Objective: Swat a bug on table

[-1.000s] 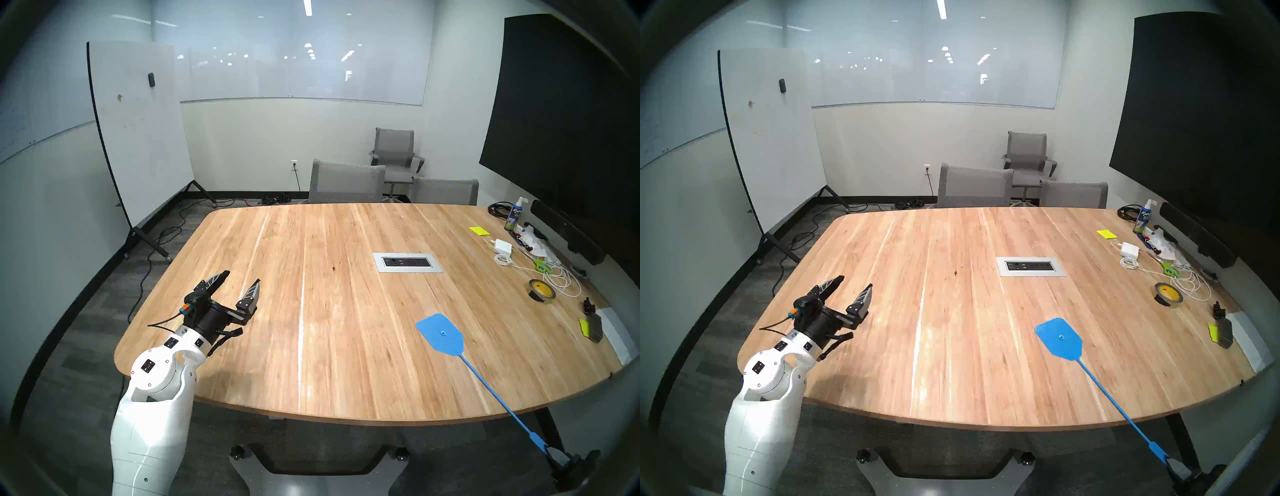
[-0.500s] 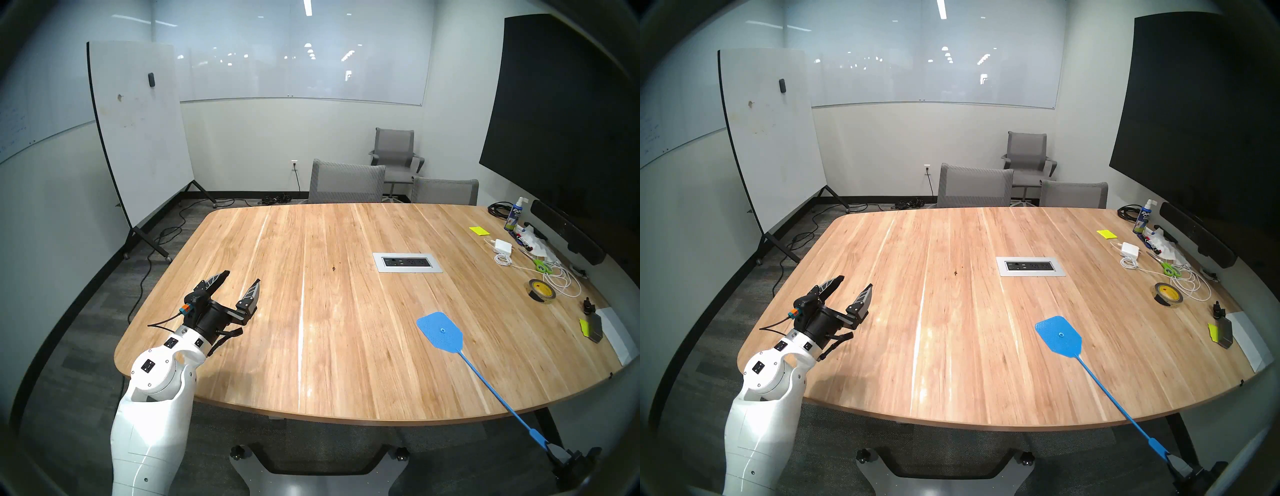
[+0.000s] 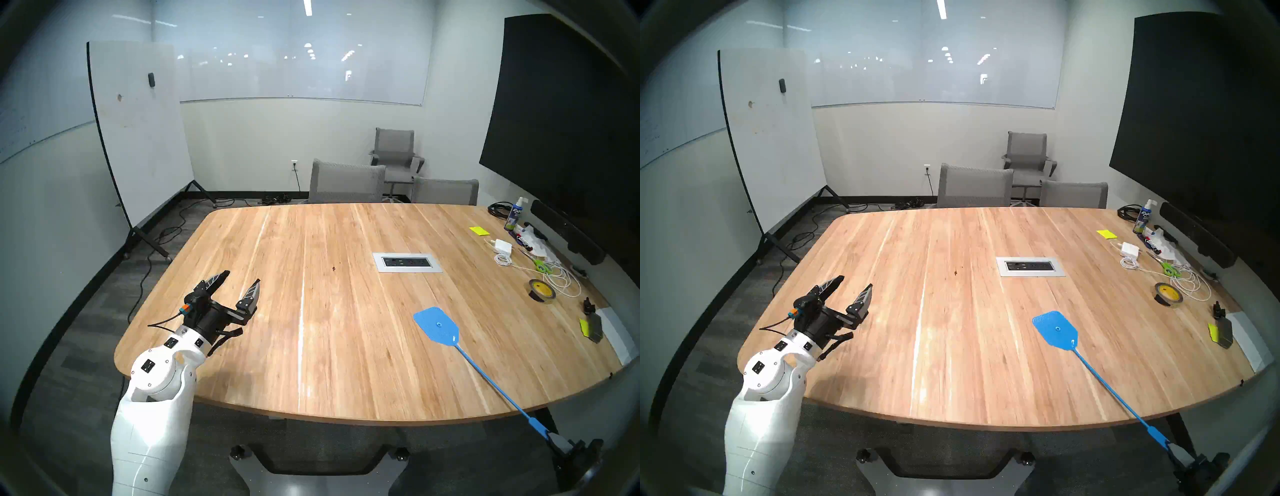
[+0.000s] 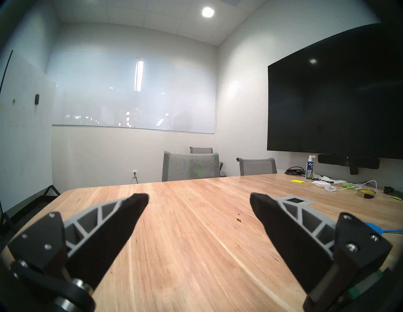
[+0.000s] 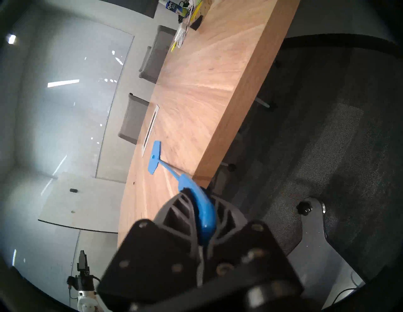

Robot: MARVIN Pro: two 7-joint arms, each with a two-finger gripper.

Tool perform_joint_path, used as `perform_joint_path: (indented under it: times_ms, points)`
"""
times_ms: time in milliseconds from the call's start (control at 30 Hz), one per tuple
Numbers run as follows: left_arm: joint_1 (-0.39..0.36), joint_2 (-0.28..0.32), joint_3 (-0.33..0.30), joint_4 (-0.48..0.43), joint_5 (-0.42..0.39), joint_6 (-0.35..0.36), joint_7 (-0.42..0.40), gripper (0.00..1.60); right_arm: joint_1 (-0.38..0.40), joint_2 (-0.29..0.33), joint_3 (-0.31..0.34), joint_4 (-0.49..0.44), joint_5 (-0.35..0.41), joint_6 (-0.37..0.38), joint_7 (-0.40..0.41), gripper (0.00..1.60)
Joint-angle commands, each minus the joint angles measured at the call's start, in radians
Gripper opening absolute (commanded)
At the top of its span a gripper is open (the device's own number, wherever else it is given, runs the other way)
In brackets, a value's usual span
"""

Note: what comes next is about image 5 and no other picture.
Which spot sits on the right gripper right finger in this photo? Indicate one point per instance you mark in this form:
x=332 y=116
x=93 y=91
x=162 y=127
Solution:
x=255 y=251

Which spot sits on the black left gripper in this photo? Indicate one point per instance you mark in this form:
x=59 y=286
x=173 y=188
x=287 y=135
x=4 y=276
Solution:
x=83 y=281

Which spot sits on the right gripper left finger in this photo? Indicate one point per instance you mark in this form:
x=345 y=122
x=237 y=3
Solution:
x=148 y=251

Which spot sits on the blue plastic fly swatter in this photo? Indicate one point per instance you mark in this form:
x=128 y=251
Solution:
x=204 y=217

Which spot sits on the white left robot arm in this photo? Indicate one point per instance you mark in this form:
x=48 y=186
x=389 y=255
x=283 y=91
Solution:
x=86 y=303

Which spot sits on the white mobile whiteboard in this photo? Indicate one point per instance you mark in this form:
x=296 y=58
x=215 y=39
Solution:
x=85 y=201

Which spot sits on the silver table power outlet box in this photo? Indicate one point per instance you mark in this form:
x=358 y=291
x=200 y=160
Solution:
x=150 y=129

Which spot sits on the grey mesh chair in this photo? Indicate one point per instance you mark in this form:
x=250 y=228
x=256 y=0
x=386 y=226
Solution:
x=133 y=119
x=160 y=56

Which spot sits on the yellow sticky note pad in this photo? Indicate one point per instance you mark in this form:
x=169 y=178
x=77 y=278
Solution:
x=173 y=46

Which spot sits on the whiteboard cleaner spray bottle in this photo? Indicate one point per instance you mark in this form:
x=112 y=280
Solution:
x=173 y=6

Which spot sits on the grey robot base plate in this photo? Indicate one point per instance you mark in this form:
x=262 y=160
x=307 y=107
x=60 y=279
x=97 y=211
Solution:
x=318 y=251

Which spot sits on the large wall glass whiteboard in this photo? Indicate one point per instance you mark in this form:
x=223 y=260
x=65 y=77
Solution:
x=72 y=103

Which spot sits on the black wall television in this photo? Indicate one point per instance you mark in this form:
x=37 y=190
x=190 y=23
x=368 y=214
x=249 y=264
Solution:
x=135 y=6

